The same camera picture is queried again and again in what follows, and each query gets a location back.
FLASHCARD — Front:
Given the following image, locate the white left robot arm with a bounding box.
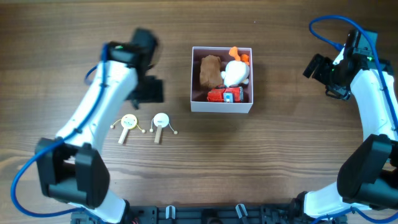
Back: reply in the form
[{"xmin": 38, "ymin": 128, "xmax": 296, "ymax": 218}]
[{"xmin": 35, "ymin": 28, "xmax": 164, "ymax": 223}]

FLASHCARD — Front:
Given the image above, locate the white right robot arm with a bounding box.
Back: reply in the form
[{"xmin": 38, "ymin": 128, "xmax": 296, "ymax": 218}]
[{"xmin": 303, "ymin": 29, "xmax": 397, "ymax": 220}]

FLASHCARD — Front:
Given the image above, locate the white plush duck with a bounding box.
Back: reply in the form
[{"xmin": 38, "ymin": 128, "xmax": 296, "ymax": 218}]
[{"xmin": 221, "ymin": 47, "xmax": 250, "ymax": 87}]

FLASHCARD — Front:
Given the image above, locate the white rattle drum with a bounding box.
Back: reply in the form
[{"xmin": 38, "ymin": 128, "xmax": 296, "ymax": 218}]
[{"xmin": 149, "ymin": 113, "xmax": 178, "ymax": 144}]

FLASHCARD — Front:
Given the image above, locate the red toy fire truck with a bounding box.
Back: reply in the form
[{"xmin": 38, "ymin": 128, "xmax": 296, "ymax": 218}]
[{"xmin": 206, "ymin": 85, "xmax": 244, "ymax": 103}]

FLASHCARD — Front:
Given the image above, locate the pink open cardboard box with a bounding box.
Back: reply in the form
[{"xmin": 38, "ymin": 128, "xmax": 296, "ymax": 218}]
[{"xmin": 190, "ymin": 47, "xmax": 254, "ymax": 113}]

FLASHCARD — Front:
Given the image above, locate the yellow cat rattle drum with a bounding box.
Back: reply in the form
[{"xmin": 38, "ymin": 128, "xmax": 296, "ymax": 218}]
[{"xmin": 110, "ymin": 114, "xmax": 146, "ymax": 144}]

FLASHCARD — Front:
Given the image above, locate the brown plush bear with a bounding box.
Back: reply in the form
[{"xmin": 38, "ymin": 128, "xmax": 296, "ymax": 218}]
[{"xmin": 200, "ymin": 55, "xmax": 223, "ymax": 89}]

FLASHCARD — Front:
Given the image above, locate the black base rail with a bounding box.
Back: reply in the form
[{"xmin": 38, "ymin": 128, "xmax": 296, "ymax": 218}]
[{"xmin": 70, "ymin": 198, "xmax": 346, "ymax": 224}]

